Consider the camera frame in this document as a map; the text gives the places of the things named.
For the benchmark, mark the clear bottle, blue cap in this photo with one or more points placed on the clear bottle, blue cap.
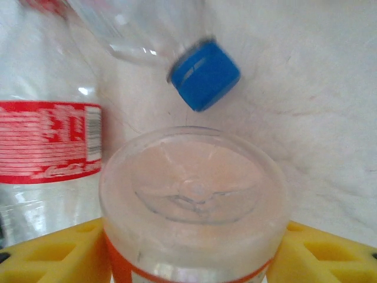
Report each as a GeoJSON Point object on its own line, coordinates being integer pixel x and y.
{"type": "Point", "coordinates": [206, 76]}

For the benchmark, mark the clear bottle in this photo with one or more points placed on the clear bottle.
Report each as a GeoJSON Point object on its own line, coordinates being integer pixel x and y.
{"type": "Point", "coordinates": [191, 212]}
{"type": "Point", "coordinates": [44, 141]}
{"type": "Point", "coordinates": [206, 76]}

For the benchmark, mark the clear bottle, red script label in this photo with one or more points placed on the clear bottle, red script label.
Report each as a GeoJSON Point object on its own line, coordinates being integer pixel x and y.
{"type": "Point", "coordinates": [44, 141]}

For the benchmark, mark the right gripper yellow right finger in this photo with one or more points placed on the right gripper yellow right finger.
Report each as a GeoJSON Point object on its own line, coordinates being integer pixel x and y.
{"type": "Point", "coordinates": [332, 259]}

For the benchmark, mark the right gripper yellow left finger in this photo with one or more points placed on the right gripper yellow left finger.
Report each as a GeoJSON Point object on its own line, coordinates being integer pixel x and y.
{"type": "Point", "coordinates": [44, 259]}

